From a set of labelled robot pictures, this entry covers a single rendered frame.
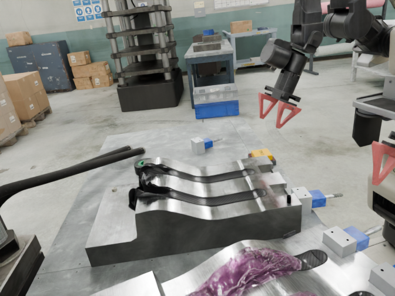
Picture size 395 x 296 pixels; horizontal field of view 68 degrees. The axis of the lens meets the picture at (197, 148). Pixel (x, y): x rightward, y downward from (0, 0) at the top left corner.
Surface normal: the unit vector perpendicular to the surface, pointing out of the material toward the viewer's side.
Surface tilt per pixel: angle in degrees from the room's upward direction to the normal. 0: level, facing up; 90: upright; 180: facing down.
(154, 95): 90
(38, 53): 90
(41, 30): 90
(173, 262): 0
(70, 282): 0
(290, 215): 90
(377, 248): 0
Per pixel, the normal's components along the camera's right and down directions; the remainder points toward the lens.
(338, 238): -0.11, -0.90
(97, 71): -0.14, 0.38
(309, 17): 0.24, 0.38
